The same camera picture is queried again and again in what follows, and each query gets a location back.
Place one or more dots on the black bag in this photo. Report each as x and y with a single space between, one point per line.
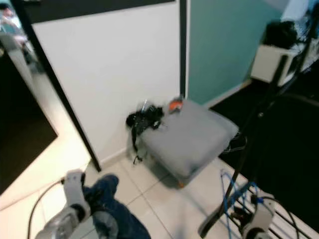
280 34

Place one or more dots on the black door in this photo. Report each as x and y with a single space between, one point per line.
22 129

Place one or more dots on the blue denim garment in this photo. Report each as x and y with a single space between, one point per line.
127 224

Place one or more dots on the black wall trim strip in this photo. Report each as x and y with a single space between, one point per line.
183 50

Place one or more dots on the black door frame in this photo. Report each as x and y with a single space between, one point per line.
58 85

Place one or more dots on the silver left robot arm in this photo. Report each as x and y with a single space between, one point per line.
65 226

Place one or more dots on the white cabinet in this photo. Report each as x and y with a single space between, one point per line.
269 62

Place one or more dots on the black clothes rack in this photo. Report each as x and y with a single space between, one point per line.
239 159

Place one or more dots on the grey ottoman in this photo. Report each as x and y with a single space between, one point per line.
189 137

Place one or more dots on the blue plastic clothes hanger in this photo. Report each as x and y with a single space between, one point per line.
224 184

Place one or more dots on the black floor rug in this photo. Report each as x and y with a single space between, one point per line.
289 149

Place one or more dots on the small orange white object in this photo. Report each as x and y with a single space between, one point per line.
176 104

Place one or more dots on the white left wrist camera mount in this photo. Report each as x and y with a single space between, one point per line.
77 189

